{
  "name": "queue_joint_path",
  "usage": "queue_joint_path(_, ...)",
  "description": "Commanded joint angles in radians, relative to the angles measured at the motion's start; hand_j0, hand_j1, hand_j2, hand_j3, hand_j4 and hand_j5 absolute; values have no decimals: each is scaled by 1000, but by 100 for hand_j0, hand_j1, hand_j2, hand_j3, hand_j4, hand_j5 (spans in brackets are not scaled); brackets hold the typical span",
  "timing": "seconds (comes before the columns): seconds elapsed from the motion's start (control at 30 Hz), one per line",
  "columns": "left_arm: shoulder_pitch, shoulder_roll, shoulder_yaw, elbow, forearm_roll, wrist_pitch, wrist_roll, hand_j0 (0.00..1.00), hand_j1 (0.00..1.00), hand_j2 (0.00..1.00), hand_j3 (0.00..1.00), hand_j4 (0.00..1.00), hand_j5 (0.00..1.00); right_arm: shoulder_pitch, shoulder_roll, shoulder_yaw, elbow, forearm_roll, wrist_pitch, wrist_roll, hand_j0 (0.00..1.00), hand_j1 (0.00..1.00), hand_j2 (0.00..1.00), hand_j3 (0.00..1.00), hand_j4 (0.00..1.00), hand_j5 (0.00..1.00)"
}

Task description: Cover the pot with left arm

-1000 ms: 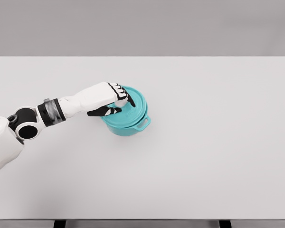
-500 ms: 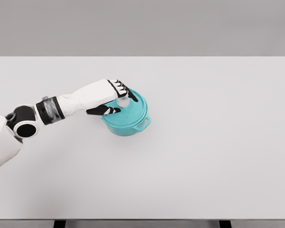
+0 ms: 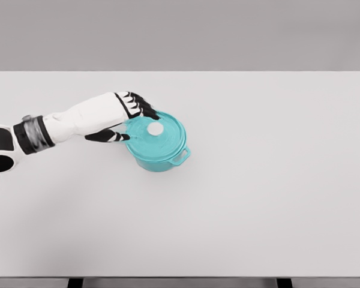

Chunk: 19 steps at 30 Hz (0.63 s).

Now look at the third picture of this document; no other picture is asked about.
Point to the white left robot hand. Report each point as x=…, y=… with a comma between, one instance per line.
x=108, y=111

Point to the teal pot lid white knob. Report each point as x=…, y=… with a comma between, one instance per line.
x=165, y=141

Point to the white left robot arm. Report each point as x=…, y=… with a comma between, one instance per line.
x=33, y=135

